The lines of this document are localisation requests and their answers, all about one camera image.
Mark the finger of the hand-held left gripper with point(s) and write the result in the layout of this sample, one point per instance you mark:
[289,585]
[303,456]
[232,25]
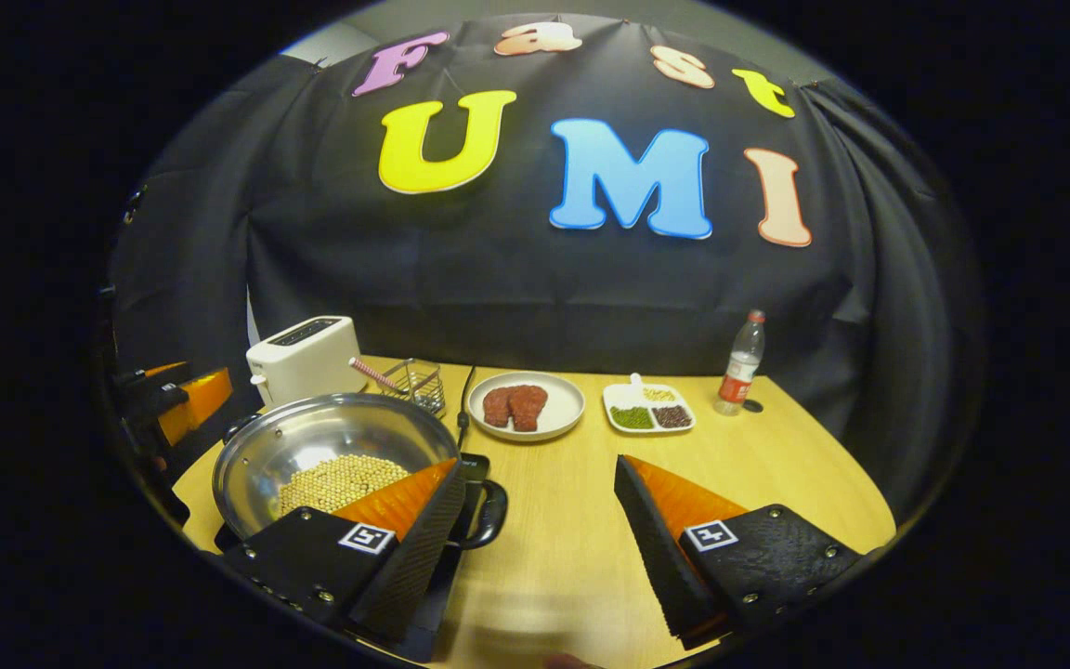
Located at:
[150,376]
[201,400]

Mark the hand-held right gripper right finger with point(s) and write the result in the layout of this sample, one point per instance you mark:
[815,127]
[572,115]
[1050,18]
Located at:
[656,548]

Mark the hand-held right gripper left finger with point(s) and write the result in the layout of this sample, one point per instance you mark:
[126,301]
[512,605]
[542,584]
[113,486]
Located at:
[424,557]

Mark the black induction cooktop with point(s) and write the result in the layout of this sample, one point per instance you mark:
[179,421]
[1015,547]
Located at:
[433,604]

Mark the stainless steel pot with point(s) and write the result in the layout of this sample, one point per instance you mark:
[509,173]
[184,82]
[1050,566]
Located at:
[312,432]

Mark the white toaster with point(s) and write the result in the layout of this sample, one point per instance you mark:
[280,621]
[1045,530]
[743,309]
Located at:
[303,367]

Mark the pile of soybeans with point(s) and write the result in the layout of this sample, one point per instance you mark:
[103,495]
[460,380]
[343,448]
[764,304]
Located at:
[340,483]

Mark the heap of green beans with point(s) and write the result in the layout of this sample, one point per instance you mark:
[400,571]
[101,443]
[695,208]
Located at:
[632,418]

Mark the heap of dark red beans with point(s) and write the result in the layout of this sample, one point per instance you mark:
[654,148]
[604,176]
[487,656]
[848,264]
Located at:
[672,416]

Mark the white divided dish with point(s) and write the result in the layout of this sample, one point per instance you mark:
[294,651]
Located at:
[646,400]

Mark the red meat piece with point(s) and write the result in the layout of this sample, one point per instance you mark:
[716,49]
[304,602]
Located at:
[496,407]
[529,405]

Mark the white round plate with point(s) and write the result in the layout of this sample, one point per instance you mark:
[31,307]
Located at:
[563,409]

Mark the clear plastic water bottle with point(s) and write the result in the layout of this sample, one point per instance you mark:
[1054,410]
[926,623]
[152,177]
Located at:
[739,372]

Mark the black backdrop cloth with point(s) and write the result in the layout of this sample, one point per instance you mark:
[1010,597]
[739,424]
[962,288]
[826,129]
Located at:
[498,297]

